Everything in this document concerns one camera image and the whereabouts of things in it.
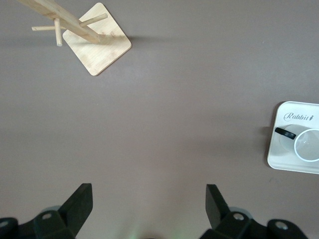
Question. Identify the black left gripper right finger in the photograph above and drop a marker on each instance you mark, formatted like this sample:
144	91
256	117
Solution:
216	206

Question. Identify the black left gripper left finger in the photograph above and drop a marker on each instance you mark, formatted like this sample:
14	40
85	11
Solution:
77	206

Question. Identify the wooden cup rack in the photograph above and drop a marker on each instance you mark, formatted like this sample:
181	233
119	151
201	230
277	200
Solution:
97	54

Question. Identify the cream tray with Rabbit print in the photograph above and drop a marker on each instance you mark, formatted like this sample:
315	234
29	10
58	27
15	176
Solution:
281	154

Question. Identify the brown table mat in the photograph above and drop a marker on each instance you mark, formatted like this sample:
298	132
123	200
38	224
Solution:
159	112

